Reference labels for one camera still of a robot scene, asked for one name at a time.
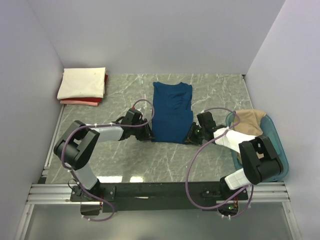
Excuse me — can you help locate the blue printed t shirt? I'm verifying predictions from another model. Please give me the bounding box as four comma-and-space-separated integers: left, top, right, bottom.
151, 82, 194, 144

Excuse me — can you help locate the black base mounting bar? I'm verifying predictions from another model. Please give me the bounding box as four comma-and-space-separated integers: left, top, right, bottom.
69, 181, 251, 216

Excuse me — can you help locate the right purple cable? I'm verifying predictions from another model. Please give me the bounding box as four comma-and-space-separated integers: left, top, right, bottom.
185, 107, 255, 220

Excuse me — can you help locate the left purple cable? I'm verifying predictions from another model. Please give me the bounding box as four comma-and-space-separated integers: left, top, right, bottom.
61, 99, 155, 222

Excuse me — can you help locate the folded cream t shirt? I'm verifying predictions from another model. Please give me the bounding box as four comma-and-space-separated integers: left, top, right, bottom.
57, 67, 106, 100

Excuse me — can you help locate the teal plastic bin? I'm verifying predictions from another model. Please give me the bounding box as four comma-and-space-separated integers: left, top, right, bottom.
225, 113, 289, 182

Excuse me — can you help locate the purple cable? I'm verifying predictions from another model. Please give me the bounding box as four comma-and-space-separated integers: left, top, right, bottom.
61, 99, 155, 222
185, 107, 255, 220

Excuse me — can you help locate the wrist white camera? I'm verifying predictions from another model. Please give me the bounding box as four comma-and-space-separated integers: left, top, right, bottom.
196, 110, 207, 128
133, 107, 146, 115

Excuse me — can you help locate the tan t shirt in bin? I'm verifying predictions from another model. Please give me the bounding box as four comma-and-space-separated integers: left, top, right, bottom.
231, 108, 267, 161

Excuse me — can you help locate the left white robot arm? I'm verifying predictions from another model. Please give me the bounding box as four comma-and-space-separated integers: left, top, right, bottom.
53, 107, 155, 201

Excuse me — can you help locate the folded dark red t shirt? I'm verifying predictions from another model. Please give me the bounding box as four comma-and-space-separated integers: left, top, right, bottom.
59, 73, 109, 104

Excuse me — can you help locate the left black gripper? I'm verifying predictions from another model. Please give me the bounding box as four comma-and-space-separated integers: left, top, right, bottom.
131, 118, 156, 141

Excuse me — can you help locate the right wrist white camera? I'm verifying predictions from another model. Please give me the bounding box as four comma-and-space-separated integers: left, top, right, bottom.
196, 110, 207, 128

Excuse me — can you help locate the folded pink t shirt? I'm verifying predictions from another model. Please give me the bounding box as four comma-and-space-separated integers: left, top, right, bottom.
60, 100, 99, 107

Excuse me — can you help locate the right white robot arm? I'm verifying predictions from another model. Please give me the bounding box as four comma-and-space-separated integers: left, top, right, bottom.
186, 110, 284, 200

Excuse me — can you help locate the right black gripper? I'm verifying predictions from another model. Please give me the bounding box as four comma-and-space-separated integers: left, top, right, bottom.
183, 122, 206, 146

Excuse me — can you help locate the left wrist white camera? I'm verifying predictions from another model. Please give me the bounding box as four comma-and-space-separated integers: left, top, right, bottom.
133, 107, 146, 115

